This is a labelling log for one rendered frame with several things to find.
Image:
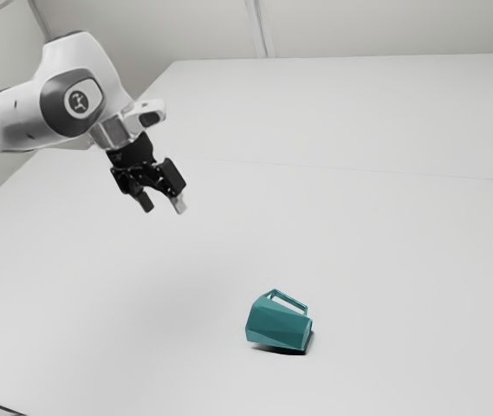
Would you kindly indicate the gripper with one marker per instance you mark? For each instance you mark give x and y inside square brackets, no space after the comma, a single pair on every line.
[133,158]

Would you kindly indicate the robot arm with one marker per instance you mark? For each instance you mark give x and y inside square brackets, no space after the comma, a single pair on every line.
[25,112]

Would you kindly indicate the teal faceted mug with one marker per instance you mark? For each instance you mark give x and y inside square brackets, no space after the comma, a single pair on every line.
[278,325]

